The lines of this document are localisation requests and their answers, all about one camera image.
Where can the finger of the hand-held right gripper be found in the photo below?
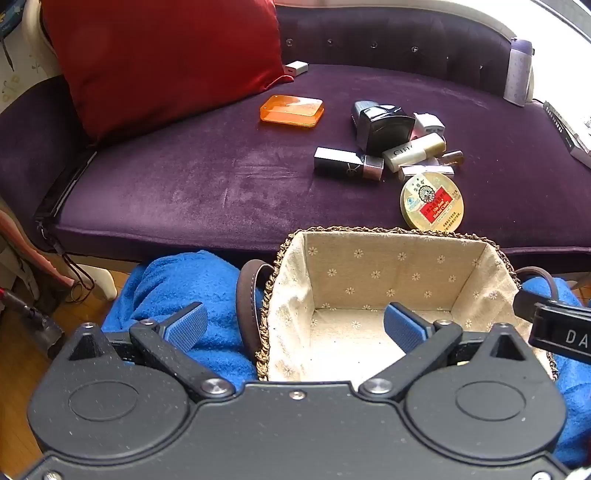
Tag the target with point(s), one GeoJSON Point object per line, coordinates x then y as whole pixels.
{"type": "Point", "coordinates": [525, 304]}

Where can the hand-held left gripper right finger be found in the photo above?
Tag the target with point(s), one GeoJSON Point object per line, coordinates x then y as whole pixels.
{"type": "Point", "coordinates": [406, 327]}

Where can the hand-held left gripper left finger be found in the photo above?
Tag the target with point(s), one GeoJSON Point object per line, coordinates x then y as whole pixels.
{"type": "Point", "coordinates": [187, 325]}

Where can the woven basket with floral lining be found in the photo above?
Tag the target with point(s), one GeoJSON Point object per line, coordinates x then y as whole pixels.
{"type": "Point", "coordinates": [392, 277]}

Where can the round metal tin lid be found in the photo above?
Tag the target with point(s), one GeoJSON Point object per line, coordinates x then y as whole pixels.
{"type": "Point", "coordinates": [431, 203]}

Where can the white tube with gold cap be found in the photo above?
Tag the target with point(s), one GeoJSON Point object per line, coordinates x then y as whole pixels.
{"type": "Point", "coordinates": [411, 154]}

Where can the dark silver lipstick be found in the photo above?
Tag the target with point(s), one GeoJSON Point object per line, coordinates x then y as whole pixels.
{"type": "Point", "coordinates": [346, 162]}

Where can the black glossy box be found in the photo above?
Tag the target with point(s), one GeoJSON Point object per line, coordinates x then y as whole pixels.
{"type": "Point", "coordinates": [385, 131]}

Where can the white travel adapter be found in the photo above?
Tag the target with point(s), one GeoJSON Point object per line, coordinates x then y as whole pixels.
{"type": "Point", "coordinates": [429, 122]}

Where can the orange translucent box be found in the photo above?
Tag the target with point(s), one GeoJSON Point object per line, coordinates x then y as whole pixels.
{"type": "Point", "coordinates": [292, 110]}

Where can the blue fleece blanket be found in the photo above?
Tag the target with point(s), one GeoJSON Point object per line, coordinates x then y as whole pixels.
{"type": "Point", "coordinates": [184, 286]}

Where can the red and grey vacuum cleaner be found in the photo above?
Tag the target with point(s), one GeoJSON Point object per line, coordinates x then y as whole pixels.
{"type": "Point", "coordinates": [44, 325]}

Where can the purple velvet sofa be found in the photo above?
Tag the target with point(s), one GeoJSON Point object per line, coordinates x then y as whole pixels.
{"type": "Point", "coordinates": [207, 175]}

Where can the thick grey book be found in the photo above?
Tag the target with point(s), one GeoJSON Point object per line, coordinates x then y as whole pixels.
{"type": "Point", "coordinates": [582, 157]}

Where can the salmon pink tube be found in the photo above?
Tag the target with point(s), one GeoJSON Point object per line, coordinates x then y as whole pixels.
{"type": "Point", "coordinates": [32, 249]}

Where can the dark spine book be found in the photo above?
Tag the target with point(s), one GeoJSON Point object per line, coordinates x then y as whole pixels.
{"type": "Point", "coordinates": [561, 124]}

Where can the lavender water bottle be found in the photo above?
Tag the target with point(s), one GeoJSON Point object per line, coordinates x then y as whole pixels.
{"type": "Point", "coordinates": [518, 74]}

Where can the red cushion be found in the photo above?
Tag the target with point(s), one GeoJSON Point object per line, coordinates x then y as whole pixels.
{"type": "Point", "coordinates": [161, 60]}

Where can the small white charger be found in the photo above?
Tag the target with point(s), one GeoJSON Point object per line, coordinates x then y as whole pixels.
{"type": "Point", "coordinates": [295, 69]}

